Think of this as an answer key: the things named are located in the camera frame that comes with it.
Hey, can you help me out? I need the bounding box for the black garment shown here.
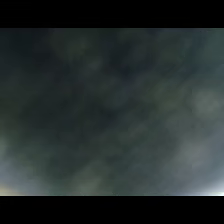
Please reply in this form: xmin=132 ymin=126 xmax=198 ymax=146
xmin=0 ymin=28 xmax=224 ymax=197

